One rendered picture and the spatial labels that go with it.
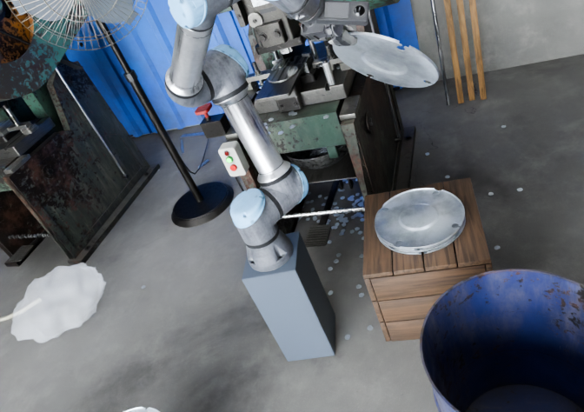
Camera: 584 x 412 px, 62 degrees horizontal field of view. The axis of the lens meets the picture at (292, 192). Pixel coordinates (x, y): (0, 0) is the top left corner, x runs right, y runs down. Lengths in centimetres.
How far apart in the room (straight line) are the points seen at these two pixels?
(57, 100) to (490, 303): 250
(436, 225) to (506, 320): 36
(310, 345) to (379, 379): 26
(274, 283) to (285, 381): 43
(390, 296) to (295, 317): 32
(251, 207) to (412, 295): 59
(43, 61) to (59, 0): 53
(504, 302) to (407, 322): 43
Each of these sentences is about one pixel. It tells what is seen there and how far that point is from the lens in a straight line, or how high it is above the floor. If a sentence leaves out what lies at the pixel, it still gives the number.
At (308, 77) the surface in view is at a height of 73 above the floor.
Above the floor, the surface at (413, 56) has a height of 97.
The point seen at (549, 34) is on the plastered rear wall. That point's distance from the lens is 323.
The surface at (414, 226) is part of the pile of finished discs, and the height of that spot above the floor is 38.
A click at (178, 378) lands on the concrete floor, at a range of 207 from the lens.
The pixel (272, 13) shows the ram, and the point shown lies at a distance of 189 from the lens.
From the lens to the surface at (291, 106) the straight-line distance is 193.
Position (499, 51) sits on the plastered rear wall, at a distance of 323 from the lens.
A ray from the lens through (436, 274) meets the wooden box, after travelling 156.
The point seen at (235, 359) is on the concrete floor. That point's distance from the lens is 200.
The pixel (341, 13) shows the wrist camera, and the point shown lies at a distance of 113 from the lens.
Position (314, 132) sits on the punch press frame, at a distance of 189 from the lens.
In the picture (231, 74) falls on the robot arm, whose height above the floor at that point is 102.
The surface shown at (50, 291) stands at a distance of 262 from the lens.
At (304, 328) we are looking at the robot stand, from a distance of 173.
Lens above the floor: 146
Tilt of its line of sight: 34 degrees down
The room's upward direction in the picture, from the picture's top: 23 degrees counter-clockwise
